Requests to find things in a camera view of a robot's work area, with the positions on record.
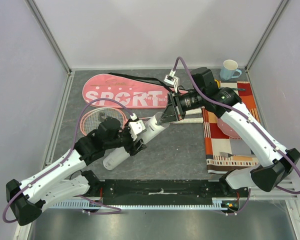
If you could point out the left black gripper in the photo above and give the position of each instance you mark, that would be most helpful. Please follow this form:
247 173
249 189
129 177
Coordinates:
131 148

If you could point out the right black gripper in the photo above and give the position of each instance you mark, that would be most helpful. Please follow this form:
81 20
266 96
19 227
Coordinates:
176 108

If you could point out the white shuttlecock tube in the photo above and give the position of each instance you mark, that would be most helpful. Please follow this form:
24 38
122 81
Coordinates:
142 133

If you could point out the pink racket bag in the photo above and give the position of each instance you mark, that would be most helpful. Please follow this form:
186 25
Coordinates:
131 91

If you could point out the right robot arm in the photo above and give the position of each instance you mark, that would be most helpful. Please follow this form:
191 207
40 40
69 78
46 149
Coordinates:
275 161

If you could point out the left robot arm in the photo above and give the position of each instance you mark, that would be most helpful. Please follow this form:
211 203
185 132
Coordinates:
27 198

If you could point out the yellow mug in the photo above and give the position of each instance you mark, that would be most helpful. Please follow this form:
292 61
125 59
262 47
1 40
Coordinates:
218 83

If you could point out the pink dotted plate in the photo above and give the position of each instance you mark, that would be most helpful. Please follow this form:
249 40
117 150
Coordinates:
227 130

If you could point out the orange patchwork cloth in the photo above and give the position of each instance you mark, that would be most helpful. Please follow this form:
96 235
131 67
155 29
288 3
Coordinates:
216 141

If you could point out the silver fork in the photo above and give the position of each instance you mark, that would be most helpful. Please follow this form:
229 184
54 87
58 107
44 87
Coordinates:
228 155

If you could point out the light blue mug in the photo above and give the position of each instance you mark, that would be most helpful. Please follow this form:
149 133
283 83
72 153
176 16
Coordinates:
230 70

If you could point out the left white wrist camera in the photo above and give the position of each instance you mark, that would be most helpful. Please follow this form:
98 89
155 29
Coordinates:
136 126

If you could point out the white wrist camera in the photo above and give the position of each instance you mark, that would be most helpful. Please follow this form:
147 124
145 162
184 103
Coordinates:
173 80
136 126

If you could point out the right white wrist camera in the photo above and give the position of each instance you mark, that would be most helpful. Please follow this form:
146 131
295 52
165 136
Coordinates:
173 80

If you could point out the white cable duct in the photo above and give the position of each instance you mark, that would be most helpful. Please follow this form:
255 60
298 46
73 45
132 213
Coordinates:
81 204

